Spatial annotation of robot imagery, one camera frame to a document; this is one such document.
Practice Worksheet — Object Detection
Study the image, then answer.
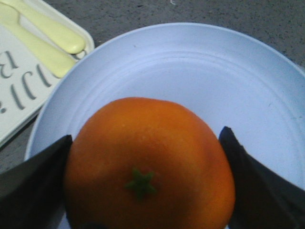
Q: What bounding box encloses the cream white tray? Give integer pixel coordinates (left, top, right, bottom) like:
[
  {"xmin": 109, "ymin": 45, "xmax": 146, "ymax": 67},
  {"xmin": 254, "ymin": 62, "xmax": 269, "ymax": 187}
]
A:
[{"xmin": 0, "ymin": 0, "xmax": 95, "ymax": 147}]

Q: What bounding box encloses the pale yellow utensil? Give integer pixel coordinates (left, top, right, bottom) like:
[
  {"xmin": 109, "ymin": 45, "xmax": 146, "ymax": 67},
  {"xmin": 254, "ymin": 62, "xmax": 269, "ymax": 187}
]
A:
[
  {"xmin": 1, "ymin": 0, "xmax": 85, "ymax": 54},
  {"xmin": 0, "ymin": 3, "xmax": 75, "ymax": 78}
]

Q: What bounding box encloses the light blue plate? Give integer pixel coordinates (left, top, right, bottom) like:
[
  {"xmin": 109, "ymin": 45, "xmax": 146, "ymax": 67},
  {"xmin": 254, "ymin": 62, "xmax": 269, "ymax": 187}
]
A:
[{"xmin": 26, "ymin": 23, "xmax": 305, "ymax": 188}]

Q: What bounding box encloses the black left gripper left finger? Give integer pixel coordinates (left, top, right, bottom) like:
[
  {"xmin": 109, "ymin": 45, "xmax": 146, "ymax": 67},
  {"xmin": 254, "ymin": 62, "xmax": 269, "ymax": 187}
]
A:
[{"xmin": 0, "ymin": 135, "xmax": 72, "ymax": 229}]

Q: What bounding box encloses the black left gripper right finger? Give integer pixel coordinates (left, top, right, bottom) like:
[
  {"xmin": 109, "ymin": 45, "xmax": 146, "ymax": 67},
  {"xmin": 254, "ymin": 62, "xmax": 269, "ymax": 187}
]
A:
[{"xmin": 219, "ymin": 126, "xmax": 305, "ymax": 229}]

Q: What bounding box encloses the orange fruit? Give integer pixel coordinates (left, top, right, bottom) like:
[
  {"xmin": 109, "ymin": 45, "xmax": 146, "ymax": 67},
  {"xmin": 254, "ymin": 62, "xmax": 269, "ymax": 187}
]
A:
[{"xmin": 64, "ymin": 98, "xmax": 235, "ymax": 229}]

